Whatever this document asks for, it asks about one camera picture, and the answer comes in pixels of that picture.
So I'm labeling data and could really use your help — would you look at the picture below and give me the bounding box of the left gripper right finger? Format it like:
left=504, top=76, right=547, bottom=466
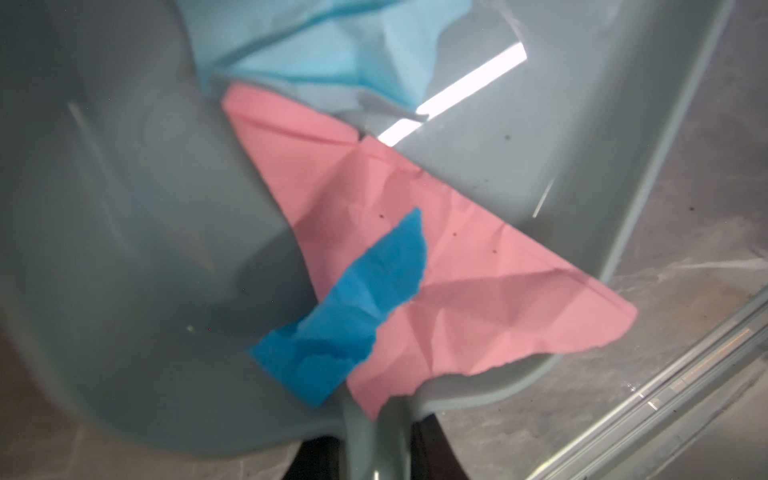
left=410, top=415, right=469, bottom=480

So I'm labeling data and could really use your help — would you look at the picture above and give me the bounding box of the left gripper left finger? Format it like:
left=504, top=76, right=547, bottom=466
left=282, top=437, right=342, bottom=480

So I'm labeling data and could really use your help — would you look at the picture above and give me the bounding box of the grey-blue dustpan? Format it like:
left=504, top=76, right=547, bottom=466
left=1, top=1, right=733, bottom=457

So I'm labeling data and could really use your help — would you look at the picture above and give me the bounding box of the small blue paper scrap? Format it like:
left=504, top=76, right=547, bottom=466
left=248, top=208, right=427, bottom=408

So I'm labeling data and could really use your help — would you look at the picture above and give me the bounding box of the pink paper scrap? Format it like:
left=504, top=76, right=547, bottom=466
left=222, top=83, right=637, bottom=419

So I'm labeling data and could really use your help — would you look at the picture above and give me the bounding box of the light blue paper scrap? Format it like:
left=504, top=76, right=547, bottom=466
left=176, top=1, right=473, bottom=119

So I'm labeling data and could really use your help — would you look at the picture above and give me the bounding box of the aluminium mounting rail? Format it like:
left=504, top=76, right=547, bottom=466
left=529, top=289, right=767, bottom=479

